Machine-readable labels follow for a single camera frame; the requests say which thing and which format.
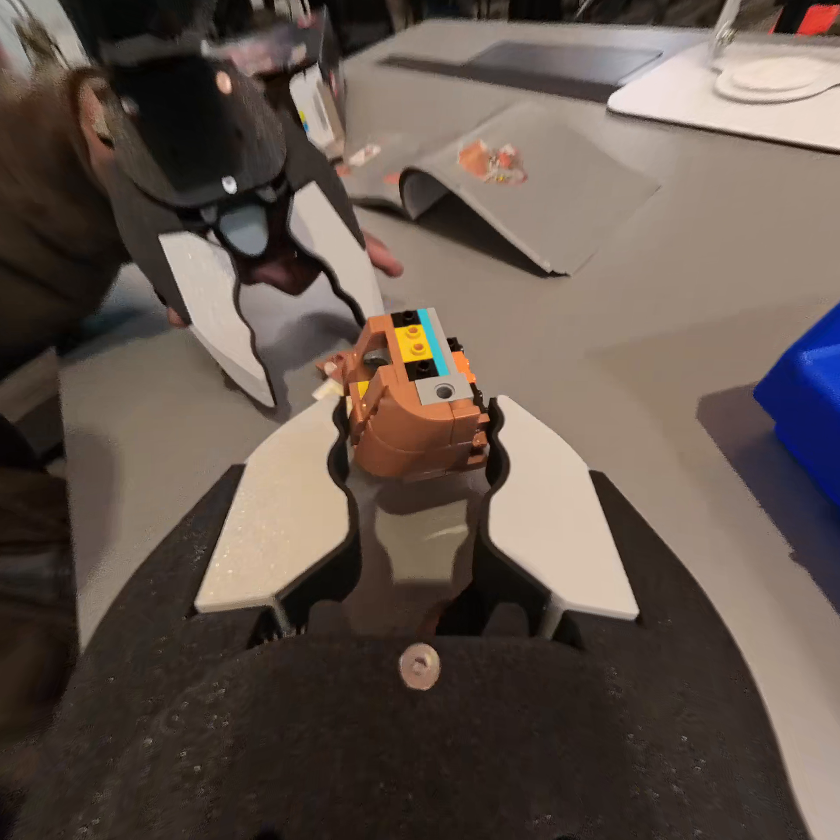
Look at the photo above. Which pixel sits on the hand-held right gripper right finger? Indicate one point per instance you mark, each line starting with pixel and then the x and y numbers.
pixel 558 525

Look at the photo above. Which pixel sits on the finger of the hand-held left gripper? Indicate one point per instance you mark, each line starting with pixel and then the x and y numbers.
pixel 210 302
pixel 334 249

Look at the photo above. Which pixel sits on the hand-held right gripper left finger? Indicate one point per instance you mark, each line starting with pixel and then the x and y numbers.
pixel 282 525

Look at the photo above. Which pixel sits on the brown toy brick vehicle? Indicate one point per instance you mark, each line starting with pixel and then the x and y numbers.
pixel 420 420

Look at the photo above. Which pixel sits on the blue plastic bin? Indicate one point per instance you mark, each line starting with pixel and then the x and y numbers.
pixel 810 407

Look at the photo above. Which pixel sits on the open grey booklet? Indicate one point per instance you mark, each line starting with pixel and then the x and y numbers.
pixel 558 197

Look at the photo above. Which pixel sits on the white stand with flat base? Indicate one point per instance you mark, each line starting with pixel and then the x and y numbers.
pixel 754 98

